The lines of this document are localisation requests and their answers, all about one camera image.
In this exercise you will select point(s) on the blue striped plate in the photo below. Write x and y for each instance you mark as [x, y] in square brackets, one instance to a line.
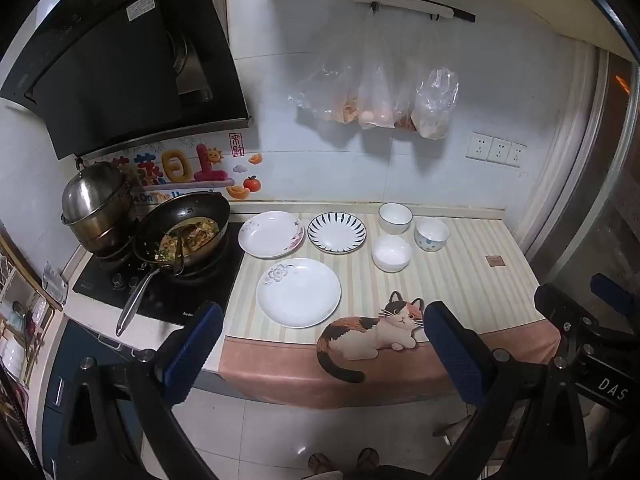
[336, 233]

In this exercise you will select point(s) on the cat print striped cloth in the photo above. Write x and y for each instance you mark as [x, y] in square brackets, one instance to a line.
[450, 290]

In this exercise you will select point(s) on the person's foot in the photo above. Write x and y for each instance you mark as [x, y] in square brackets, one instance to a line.
[320, 462]
[367, 460]

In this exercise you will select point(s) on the person's left foot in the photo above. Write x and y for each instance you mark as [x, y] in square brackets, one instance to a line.
[320, 462]

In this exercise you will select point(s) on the black range hood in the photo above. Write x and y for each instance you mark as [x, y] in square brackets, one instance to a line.
[125, 60]

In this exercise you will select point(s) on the brown square cloth label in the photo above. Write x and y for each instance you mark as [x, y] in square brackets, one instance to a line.
[495, 260]

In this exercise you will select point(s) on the white plate with pink flowers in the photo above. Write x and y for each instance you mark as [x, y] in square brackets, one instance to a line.
[270, 235]

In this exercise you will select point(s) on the white wall hook rail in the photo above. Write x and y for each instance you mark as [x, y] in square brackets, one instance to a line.
[410, 4]

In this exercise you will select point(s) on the white wall socket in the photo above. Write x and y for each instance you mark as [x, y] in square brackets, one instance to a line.
[499, 150]
[516, 155]
[479, 146]

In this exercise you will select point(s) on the person's right foot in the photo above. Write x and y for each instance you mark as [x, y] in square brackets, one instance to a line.
[367, 460]

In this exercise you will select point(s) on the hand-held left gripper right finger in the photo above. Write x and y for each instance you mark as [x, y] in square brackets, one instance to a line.
[455, 355]

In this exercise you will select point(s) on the stainless steel steamer pot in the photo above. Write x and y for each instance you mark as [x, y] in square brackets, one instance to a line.
[95, 200]

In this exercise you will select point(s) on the white bowl with blue rim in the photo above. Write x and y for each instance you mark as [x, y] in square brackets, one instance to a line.
[395, 217]

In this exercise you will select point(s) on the clear plastic bag with eggs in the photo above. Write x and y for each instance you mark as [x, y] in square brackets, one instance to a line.
[376, 105]

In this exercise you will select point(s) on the white bowl with blue dots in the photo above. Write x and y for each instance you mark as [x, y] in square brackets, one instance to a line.
[431, 236]

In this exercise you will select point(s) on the metal spatula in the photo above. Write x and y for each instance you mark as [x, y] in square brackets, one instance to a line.
[177, 260]

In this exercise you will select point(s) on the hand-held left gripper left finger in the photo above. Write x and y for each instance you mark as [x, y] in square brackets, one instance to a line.
[195, 355]

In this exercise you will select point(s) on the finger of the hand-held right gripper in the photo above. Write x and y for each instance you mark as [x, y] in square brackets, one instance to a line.
[612, 294]
[567, 312]

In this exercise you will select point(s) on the plain white bowl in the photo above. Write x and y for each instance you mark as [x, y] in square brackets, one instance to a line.
[391, 254]

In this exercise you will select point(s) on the colourful wall sticker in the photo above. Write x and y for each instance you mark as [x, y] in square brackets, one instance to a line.
[180, 167]

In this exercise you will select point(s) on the black gas stove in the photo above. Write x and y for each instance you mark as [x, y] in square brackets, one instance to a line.
[200, 295]

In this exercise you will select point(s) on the dark blue kitchen cabinet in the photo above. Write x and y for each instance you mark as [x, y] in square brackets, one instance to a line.
[65, 360]

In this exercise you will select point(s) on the clear plastic package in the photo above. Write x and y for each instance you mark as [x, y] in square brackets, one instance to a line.
[55, 285]

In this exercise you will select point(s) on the wooden framed shelf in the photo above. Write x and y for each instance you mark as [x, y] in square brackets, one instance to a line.
[20, 320]

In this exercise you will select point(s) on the cooked food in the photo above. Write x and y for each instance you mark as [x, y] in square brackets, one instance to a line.
[195, 237]

